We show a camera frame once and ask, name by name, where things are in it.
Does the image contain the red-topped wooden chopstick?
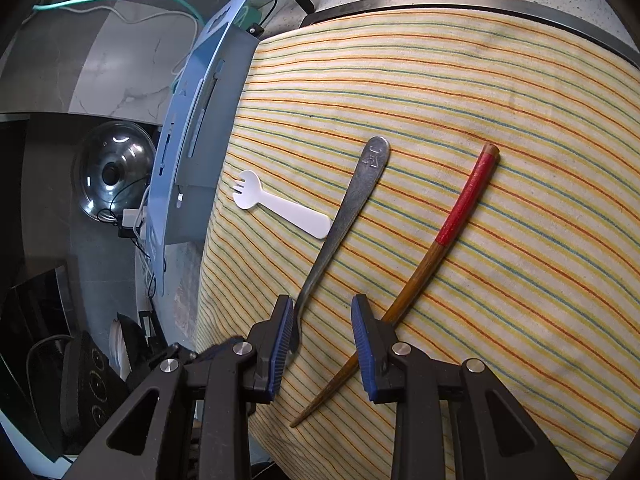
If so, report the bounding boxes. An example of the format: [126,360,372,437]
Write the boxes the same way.
[289,143,501,428]

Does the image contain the striped yellow cloth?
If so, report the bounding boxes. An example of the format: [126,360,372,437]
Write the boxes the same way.
[192,7,640,480]

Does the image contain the blue grey utensil holder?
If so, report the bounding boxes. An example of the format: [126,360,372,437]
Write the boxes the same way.
[148,0,261,301]

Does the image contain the small white plastic fork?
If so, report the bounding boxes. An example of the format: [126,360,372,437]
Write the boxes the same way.
[231,170,332,240]

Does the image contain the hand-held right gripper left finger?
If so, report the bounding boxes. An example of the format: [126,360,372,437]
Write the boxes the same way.
[62,294,296,480]

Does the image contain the white cable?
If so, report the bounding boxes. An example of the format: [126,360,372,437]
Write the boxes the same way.
[65,5,201,91]

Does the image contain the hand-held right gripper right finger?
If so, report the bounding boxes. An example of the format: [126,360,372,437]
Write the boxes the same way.
[350,294,581,480]

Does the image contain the white plate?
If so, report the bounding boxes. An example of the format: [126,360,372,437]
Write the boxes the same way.
[111,314,132,377]

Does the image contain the steel pot lid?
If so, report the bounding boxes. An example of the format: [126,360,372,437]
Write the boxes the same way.
[72,121,157,222]

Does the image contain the black appliance with dials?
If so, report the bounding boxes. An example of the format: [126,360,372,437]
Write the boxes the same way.
[60,330,133,443]

